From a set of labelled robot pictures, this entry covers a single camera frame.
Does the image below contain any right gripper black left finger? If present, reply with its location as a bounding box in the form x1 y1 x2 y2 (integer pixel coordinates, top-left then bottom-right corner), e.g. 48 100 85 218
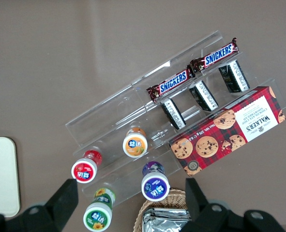
21 178 80 232

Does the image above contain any cream plastic tray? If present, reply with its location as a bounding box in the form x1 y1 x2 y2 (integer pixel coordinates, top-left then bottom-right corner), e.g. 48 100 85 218
0 136 21 218

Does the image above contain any Snickers bar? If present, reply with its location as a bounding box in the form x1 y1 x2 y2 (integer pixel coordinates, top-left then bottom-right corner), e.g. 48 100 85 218
146 68 196 103
189 37 240 74

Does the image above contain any clear acrylic stepped stand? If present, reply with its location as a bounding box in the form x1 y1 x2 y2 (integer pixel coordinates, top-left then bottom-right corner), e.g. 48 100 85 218
65 82 182 209
132 29 286 138

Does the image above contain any light oval wicker basket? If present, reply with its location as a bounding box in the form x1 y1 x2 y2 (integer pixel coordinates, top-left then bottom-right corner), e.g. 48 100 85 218
133 188 195 232

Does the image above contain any small black chocolate box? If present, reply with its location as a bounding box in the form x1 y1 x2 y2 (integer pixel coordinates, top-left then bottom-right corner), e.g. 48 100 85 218
188 80 219 112
160 97 187 131
218 59 251 93

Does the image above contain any red Walkers cookie box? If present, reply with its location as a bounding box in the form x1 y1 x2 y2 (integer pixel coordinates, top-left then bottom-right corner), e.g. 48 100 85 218
168 86 286 177

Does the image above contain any purple gum bottle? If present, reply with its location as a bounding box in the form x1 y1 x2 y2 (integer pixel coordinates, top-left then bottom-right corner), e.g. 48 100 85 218
141 161 171 203

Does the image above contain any orange gum bottle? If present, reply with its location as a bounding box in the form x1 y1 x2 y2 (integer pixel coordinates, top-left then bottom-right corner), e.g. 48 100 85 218
122 127 149 159

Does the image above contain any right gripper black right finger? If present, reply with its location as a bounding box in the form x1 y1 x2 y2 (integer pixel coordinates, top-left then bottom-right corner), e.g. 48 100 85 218
184 177 231 232

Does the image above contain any green gum bottle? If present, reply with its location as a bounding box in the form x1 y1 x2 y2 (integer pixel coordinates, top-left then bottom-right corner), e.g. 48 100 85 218
82 188 116 232

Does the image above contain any stack of foil containers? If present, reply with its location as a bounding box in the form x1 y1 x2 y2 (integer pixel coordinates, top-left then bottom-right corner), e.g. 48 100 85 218
141 207 192 232

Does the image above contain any red gum bottle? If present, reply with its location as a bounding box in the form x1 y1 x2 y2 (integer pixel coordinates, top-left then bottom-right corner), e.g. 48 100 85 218
71 149 103 184

